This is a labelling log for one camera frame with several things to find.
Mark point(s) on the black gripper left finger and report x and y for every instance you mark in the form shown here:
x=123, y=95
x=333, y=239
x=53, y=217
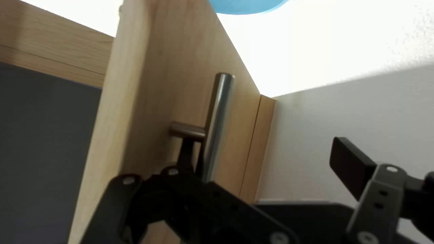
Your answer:
x=185, y=155

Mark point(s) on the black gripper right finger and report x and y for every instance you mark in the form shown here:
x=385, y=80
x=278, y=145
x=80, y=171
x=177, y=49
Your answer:
x=351, y=166

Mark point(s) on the door metal handle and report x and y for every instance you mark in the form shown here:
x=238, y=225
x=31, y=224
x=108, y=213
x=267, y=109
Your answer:
x=206, y=138

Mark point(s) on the wooden cabinet door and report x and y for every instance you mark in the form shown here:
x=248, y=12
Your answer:
x=161, y=69

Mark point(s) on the large blue bowl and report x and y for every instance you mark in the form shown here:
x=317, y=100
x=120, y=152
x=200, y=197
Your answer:
x=244, y=7

